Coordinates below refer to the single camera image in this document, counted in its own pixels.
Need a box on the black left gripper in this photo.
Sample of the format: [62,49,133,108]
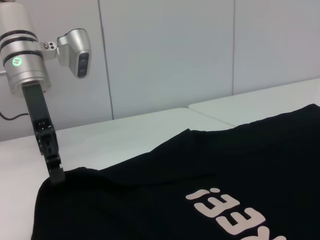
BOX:
[21,83,67,188]

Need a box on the black shirt with FREE print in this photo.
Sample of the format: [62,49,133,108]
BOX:
[31,103,320,240]

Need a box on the left gripper cable with plug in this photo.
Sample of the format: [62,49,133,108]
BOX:
[0,111,29,121]

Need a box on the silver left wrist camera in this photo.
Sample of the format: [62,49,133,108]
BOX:
[32,28,93,80]

